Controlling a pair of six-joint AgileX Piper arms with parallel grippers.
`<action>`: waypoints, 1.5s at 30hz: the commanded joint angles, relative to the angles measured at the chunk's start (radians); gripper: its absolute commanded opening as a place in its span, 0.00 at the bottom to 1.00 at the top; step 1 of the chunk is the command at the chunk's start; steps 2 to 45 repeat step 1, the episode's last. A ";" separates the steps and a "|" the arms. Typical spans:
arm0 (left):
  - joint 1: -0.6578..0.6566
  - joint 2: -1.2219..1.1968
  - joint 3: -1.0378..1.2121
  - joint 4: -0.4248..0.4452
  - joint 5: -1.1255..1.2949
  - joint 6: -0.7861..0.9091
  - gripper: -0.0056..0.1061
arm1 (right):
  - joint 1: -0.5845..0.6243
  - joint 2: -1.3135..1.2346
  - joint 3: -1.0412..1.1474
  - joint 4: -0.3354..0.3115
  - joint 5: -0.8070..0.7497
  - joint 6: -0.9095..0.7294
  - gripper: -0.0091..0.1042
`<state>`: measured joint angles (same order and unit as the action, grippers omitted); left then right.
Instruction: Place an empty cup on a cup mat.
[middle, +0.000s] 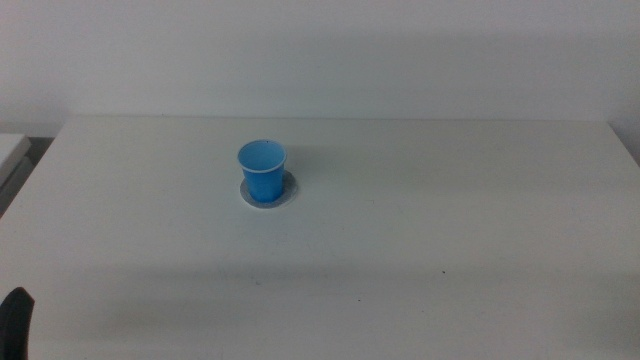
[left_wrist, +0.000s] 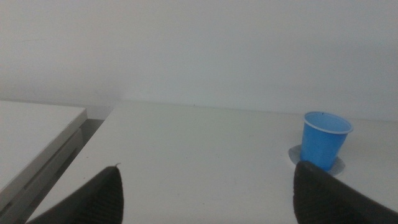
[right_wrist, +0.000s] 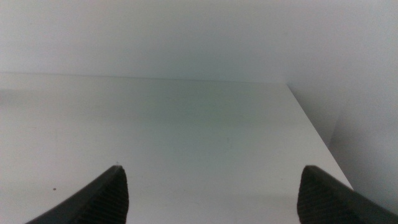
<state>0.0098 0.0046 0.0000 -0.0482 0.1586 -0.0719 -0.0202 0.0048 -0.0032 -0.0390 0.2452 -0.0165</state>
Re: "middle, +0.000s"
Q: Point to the white side table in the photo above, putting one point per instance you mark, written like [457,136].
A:
[10,152]

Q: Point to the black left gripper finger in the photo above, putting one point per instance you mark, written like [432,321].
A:
[15,325]

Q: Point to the round grey cup mat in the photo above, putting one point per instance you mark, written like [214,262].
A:
[290,192]

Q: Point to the blue plastic cup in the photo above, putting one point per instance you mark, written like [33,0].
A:
[262,172]

